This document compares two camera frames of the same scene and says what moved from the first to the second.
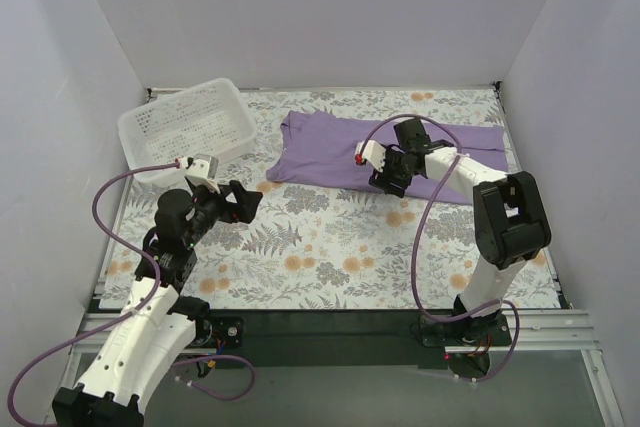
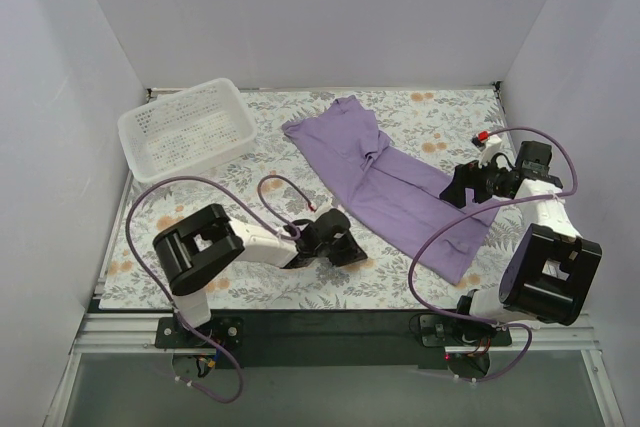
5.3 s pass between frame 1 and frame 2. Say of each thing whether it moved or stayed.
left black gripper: moved
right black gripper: moved
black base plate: stayed
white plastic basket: stayed
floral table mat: stayed
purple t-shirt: moved
